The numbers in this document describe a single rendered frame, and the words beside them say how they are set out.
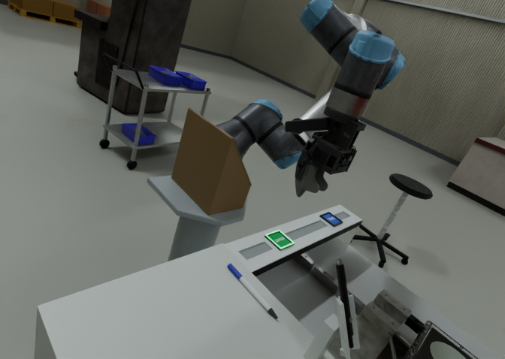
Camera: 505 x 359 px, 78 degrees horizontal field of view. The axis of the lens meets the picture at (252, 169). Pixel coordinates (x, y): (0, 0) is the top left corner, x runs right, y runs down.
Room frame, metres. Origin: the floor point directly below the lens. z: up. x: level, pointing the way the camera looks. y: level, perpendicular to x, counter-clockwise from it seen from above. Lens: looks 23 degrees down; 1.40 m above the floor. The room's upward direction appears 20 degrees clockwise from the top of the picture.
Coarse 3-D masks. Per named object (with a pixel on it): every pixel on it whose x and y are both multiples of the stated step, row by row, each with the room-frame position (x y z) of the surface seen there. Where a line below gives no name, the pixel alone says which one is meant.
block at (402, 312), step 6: (378, 294) 0.66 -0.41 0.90; (384, 294) 0.67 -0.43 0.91; (390, 294) 0.68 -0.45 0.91; (378, 300) 0.66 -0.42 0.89; (384, 300) 0.65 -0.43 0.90; (390, 300) 0.65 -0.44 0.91; (396, 300) 0.66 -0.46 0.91; (390, 306) 0.64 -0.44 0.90; (396, 306) 0.64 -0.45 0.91; (402, 306) 0.65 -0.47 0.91; (390, 312) 0.64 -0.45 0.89; (396, 312) 0.63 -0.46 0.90; (402, 312) 0.62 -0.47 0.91; (408, 312) 0.63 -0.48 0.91; (396, 318) 0.63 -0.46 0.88; (402, 318) 0.62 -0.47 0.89
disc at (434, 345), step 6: (432, 342) 0.57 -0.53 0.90; (438, 342) 0.58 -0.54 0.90; (432, 348) 0.55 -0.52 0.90; (438, 348) 0.56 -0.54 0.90; (444, 348) 0.56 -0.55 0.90; (450, 348) 0.57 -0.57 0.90; (432, 354) 0.53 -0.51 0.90; (438, 354) 0.54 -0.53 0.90; (444, 354) 0.55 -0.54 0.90; (450, 354) 0.55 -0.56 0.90; (456, 354) 0.56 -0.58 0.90
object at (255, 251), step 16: (336, 208) 0.96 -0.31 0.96; (288, 224) 0.75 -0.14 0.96; (304, 224) 0.78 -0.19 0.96; (320, 224) 0.82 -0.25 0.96; (352, 224) 0.89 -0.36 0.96; (240, 240) 0.61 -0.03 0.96; (256, 240) 0.63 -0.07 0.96; (304, 240) 0.70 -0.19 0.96; (240, 256) 0.55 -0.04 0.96; (256, 256) 0.57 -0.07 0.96; (272, 256) 0.59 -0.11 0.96
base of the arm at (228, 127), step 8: (232, 120) 1.02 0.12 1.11; (240, 120) 1.01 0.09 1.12; (224, 128) 0.97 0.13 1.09; (232, 128) 0.98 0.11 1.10; (240, 128) 0.99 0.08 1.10; (248, 128) 1.00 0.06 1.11; (232, 136) 0.97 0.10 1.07; (240, 136) 0.97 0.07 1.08; (248, 136) 1.00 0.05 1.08; (240, 144) 0.96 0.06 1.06; (248, 144) 0.99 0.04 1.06; (240, 152) 0.96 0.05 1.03
